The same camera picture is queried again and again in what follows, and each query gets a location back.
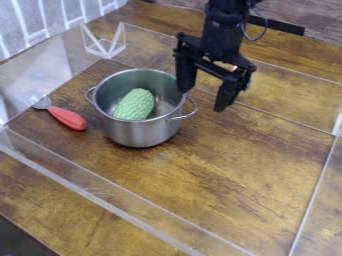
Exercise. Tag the black strip on table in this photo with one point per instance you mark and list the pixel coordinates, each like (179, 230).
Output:
(276, 25)

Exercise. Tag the silver metal pot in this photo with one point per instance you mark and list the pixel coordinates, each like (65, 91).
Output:
(173, 106)

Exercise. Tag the red handled spatula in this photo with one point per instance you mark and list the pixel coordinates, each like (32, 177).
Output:
(69, 118)

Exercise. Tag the clear acrylic triangle bracket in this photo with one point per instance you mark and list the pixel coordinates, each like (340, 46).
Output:
(101, 47)

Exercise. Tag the green bitter gourd toy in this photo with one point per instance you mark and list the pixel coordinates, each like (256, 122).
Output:
(136, 105)

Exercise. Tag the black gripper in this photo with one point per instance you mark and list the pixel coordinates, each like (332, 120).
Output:
(216, 46)

